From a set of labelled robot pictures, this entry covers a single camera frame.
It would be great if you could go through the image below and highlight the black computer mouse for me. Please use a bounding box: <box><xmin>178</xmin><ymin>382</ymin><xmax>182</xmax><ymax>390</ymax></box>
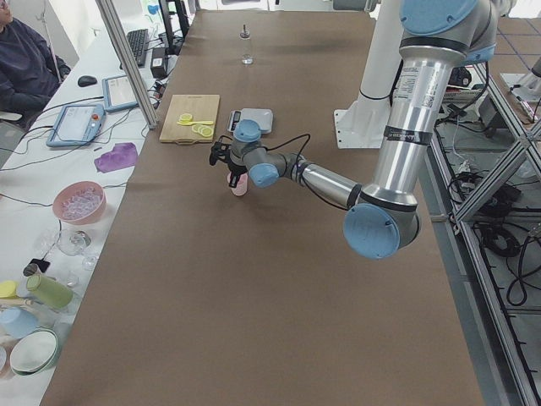
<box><xmin>77</xmin><ymin>75</ymin><xmax>97</xmax><ymax>88</ymax></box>

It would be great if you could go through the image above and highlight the blue teach pendant far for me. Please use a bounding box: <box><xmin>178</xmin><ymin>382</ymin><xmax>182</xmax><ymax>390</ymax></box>
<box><xmin>101</xmin><ymin>75</ymin><xmax>138</xmax><ymax>112</ymax></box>

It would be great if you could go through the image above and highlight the person in dark jacket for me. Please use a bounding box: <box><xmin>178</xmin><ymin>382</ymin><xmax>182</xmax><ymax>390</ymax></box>
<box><xmin>1</xmin><ymin>1</ymin><xmax>71</xmax><ymax>120</ymax></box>

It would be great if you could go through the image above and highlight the yellow cup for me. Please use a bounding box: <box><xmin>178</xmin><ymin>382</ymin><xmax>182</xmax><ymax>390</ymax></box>
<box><xmin>0</xmin><ymin>280</ymin><xmax>18</xmax><ymax>299</ymax></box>

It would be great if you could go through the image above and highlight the yellow plastic knife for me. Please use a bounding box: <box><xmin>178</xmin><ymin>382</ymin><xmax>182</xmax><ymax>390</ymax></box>
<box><xmin>177</xmin><ymin>120</ymin><xmax>214</xmax><ymax>126</ymax></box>

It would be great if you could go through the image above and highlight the silver digital kitchen scale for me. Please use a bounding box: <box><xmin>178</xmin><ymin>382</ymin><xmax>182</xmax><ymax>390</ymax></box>
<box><xmin>227</xmin><ymin>108</ymin><xmax>274</xmax><ymax>134</ymax></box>

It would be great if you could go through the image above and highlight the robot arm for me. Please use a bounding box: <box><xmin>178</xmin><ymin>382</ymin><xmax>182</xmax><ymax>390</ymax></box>
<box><xmin>210</xmin><ymin>1</ymin><xmax>513</xmax><ymax>260</ymax></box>

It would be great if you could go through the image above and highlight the pink plastic cup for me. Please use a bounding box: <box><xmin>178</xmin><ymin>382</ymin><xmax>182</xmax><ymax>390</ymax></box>
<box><xmin>230</xmin><ymin>173</ymin><xmax>249</xmax><ymax>197</ymax></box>

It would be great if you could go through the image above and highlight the black keyboard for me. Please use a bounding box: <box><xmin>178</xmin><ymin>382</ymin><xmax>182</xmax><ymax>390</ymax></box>
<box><xmin>126</xmin><ymin>29</ymin><xmax>149</xmax><ymax>67</ymax></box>

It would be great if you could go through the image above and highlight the bamboo cutting board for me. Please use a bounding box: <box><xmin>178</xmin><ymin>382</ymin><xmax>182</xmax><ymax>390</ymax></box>
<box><xmin>159</xmin><ymin>95</ymin><xmax>220</xmax><ymax>145</ymax></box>

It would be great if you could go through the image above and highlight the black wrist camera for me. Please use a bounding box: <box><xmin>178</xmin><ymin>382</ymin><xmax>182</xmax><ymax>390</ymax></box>
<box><xmin>209</xmin><ymin>137</ymin><xmax>231</xmax><ymax>166</ymax></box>

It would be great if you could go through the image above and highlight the purple cloth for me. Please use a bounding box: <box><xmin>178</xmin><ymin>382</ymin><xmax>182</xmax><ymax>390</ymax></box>
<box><xmin>94</xmin><ymin>142</ymin><xmax>139</xmax><ymax>173</ymax></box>

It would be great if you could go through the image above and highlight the lemon slice near knife tip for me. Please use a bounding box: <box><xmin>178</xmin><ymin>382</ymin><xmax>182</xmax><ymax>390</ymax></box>
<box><xmin>178</xmin><ymin>112</ymin><xmax>194</xmax><ymax>123</ymax></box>

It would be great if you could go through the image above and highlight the blue teach pendant near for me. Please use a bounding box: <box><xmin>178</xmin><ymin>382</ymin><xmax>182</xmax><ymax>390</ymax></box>
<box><xmin>46</xmin><ymin>104</ymin><xmax>106</xmax><ymax>148</ymax></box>

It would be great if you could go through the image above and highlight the green cup lying down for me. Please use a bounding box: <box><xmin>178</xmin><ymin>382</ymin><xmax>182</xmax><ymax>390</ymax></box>
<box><xmin>26</xmin><ymin>274</ymin><xmax>74</xmax><ymax>310</ymax></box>

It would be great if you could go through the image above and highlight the blue teach pendant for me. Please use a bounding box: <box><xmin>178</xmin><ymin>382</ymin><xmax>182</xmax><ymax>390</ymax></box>
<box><xmin>101</xmin><ymin>75</ymin><xmax>138</xmax><ymax>112</ymax></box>
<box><xmin>46</xmin><ymin>104</ymin><xmax>106</xmax><ymax>148</ymax></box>

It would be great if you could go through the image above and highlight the black power adapter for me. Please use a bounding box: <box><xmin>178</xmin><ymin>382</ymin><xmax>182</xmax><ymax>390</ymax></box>
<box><xmin>150</xmin><ymin>47</ymin><xmax>168</xmax><ymax>79</ymax></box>

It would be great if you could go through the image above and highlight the light blue cup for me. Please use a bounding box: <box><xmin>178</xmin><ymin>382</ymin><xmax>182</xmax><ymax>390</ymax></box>
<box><xmin>1</xmin><ymin>307</ymin><xmax>39</xmax><ymax>338</ymax></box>

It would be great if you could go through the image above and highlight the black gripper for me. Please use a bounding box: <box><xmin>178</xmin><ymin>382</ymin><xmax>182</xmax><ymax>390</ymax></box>
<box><xmin>227</xmin><ymin>157</ymin><xmax>246</xmax><ymax>186</ymax></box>

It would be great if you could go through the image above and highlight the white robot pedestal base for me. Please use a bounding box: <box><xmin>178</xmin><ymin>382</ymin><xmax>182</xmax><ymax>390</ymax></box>
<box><xmin>334</xmin><ymin>1</ymin><xmax>403</xmax><ymax>149</ymax></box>

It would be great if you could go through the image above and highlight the green and white bowl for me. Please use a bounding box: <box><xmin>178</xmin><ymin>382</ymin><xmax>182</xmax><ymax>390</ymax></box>
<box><xmin>9</xmin><ymin>329</ymin><xmax>60</xmax><ymax>376</ymax></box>

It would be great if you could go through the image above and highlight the pink bowl with ice cubes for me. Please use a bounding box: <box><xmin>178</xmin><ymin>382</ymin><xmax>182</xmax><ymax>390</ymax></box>
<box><xmin>52</xmin><ymin>181</ymin><xmax>107</xmax><ymax>225</ymax></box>

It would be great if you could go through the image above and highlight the aluminium frame post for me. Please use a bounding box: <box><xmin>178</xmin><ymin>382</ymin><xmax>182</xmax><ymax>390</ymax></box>
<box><xmin>96</xmin><ymin>0</ymin><xmax>158</xmax><ymax>129</ymax></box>

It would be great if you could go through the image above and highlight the wine glass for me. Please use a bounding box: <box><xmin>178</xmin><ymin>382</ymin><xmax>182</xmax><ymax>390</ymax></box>
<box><xmin>55</xmin><ymin>230</ymin><xmax>91</xmax><ymax>256</ymax></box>

